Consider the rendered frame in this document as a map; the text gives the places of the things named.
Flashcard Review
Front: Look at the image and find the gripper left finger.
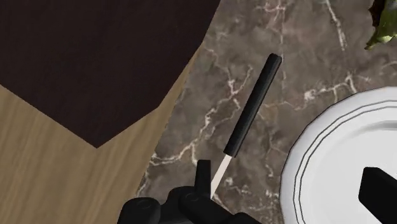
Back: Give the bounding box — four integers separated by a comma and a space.
117, 159, 240, 224

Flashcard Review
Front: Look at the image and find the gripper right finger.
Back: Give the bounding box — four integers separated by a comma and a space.
358, 166, 397, 224

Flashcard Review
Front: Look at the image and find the white plate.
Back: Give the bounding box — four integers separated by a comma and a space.
279, 86, 397, 224

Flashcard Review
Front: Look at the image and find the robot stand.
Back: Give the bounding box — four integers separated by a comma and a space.
0, 0, 221, 149

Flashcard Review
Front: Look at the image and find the green leafy vegetable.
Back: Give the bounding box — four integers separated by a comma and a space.
364, 0, 397, 52

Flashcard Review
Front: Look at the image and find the black-handled white-bladed knife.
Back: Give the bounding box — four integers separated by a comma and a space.
210, 53, 283, 199

